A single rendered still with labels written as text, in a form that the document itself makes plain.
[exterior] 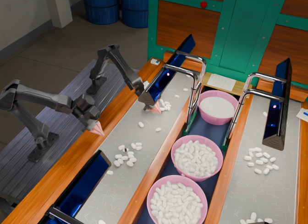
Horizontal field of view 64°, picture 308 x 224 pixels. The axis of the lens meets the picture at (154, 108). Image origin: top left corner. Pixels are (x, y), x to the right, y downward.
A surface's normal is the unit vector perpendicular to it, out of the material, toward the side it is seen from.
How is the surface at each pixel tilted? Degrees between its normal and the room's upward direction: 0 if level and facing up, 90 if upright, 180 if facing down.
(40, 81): 0
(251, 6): 90
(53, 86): 0
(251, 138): 0
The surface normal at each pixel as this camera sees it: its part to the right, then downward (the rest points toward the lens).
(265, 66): -0.43, 0.62
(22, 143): 0.04, -0.72
